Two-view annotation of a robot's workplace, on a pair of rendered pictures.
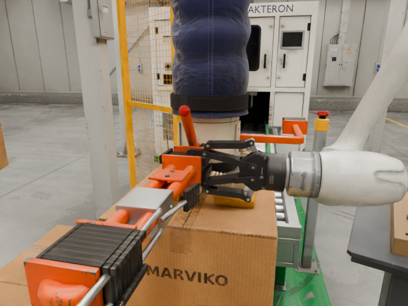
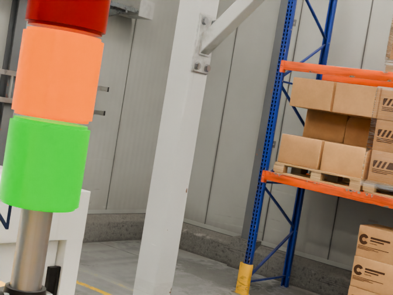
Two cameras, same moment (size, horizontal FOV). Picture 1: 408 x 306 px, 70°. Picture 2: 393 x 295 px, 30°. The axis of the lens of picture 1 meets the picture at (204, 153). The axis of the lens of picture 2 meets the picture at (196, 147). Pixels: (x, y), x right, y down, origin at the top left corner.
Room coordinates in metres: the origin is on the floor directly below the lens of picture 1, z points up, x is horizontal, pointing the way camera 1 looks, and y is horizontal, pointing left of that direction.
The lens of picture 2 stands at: (2.24, 0.45, 2.24)
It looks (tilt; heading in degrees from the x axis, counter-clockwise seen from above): 3 degrees down; 297
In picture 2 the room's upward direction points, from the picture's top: 9 degrees clockwise
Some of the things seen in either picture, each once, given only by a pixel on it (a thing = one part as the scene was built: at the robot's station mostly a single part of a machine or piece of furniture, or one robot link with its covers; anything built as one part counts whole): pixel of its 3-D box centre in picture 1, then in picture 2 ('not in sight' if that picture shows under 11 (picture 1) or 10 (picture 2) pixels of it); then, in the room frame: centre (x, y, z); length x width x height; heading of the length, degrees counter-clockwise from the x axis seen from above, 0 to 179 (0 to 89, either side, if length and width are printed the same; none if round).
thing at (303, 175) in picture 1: (299, 173); not in sight; (0.54, -0.19, 1.08); 0.09 x 0.06 x 0.09; 169
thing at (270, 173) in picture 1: (261, 171); not in sight; (0.56, -0.12, 1.08); 0.09 x 0.07 x 0.08; 79
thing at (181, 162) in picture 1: (186, 164); not in sight; (0.60, 0.04, 1.08); 0.10 x 0.08 x 0.06; 77
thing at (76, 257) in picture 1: (88, 262); not in sight; (0.26, 0.12, 1.08); 0.08 x 0.07 x 0.05; 167
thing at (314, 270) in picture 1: (305, 264); not in sight; (1.69, -0.69, 0.01); 0.15 x 0.15 x 0.03; 79
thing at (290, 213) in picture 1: (279, 166); not in sight; (2.31, -0.63, 0.50); 2.31 x 0.05 x 0.19; 169
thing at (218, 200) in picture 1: (240, 175); not in sight; (0.82, -0.11, 0.97); 0.34 x 0.10 x 0.05; 167
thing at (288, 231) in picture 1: (222, 224); not in sight; (1.22, -0.09, 0.58); 0.70 x 0.03 x 0.06; 79
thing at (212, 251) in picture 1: (208, 235); not in sight; (0.86, -0.01, 0.75); 0.60 x 0.40 x 0.40; 168
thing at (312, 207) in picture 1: (313, 197); not in sight; (1.69, -0.69, 0.50); 0.07 x 0.07 x 1.00; 79
